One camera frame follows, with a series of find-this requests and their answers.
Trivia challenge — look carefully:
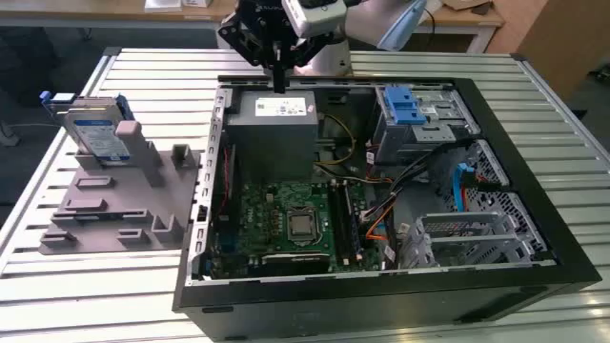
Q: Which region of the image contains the blue data wire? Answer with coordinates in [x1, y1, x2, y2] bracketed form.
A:
[455, 162, 477, 215]

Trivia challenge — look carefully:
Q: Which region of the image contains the metal optical drive cage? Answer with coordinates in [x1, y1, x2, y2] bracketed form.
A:
[371, 85, 480, 165]

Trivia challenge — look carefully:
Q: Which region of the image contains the grey parts rack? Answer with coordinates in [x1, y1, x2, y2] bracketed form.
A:
[37, 120, 201, 255]

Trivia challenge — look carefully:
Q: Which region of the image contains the black cable bundle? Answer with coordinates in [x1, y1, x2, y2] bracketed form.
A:
[361, 141, 471, 222]

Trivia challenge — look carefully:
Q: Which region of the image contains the green motherboard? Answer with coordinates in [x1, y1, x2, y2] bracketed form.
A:
[212, 180, 381, 278]

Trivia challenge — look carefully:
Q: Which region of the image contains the yellow and black power cable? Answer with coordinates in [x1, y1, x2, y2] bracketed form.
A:
[313, 113, 357, 167]

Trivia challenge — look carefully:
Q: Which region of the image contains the orange red wire bundle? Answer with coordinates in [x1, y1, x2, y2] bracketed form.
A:
[364, 199, 399, 244]

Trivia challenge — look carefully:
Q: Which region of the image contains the silver CPU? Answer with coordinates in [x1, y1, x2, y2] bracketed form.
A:
[288, 215, 317, 239]

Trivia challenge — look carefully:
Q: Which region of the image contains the black RAM slot bank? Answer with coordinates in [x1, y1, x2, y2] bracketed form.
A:
[328, 180, 362, 262]

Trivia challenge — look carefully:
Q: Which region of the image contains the black open PC case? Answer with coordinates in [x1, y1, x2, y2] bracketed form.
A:
[172, 74, 601, 342]

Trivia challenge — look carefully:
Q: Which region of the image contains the black graphics card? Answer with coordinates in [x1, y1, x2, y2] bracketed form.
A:
[246, 252, 330, 277]

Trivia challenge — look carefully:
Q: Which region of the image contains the brown cardboard piece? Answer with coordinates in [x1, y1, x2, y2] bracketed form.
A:
[440, 0, 491, 15]

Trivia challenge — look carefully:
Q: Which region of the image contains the large white box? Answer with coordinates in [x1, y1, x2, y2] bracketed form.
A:
[144, 0, 182, 12]

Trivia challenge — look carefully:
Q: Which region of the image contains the wooden desk with white frame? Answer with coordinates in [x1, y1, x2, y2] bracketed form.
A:
[0, 0, 505, 54]

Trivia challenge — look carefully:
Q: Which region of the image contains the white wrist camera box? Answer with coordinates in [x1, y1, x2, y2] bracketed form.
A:
[280, 0, 346, 39]

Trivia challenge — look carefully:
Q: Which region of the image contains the black round bin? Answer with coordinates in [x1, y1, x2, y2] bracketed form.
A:
[0, 26, 61, 108]

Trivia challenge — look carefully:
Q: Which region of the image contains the grey power supply unit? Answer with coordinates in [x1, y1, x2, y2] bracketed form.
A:
[222, 89, 318, 183]

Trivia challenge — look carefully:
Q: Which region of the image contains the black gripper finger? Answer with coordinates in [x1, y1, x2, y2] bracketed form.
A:
[217, 14, 282, 94]
[280, 34, 330, 94]

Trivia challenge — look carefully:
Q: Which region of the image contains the grey stand foot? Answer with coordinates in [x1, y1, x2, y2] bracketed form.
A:
[0, 119, 21, 146]

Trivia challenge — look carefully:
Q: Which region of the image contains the blue plastic drive latch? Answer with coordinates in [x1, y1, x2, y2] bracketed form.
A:
[384, 85, 424, 125]

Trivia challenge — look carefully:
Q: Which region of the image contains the metal disk bay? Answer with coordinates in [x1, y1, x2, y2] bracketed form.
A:
[397, 210, 547, 269]

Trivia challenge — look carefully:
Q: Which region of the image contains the hard disk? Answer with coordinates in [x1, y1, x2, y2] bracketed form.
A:
[39, 91, 137, 167]

